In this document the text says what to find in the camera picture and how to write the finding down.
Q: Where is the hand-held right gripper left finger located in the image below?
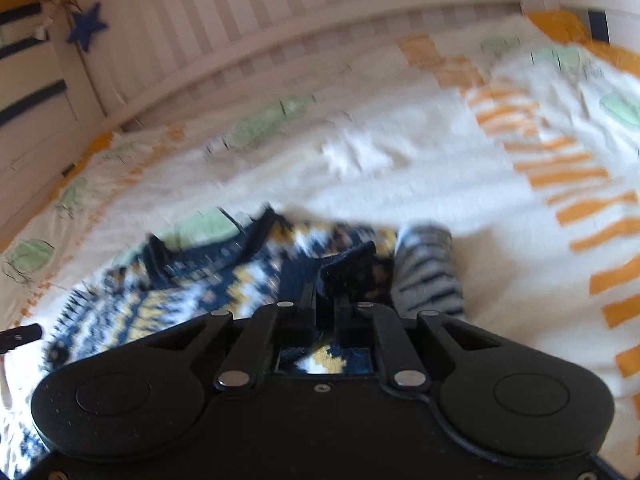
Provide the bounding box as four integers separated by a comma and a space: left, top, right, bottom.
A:
142, 284, 319, 393

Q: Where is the white printed bed sheet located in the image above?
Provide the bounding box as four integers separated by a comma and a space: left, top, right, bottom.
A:
0, 10, 640, 480

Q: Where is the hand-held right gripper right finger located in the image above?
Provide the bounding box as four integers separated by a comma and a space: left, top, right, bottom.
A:
332, 295, 502, 393

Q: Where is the white slatted bed rail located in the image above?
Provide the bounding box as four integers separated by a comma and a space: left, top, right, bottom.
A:
50, 0, 562, 132

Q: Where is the orange fitted sheet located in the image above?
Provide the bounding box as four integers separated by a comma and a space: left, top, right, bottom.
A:
529, 9, 640, 63

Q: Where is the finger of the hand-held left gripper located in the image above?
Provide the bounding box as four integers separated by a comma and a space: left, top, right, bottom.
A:
0, 324, 44, 354

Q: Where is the navy yellow patterned knit sweater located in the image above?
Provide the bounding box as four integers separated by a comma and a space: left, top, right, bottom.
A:
0, 204, 407, 480

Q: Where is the blue star decoration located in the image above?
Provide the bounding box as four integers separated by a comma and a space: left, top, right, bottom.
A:
69, 2, 109, 54

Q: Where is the grey striped sock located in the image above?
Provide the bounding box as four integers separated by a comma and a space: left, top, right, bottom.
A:
389, 222, 469, 324

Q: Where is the white cabinet with navy trim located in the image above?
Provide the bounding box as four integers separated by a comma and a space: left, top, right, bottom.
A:
0, 0, 107, 253

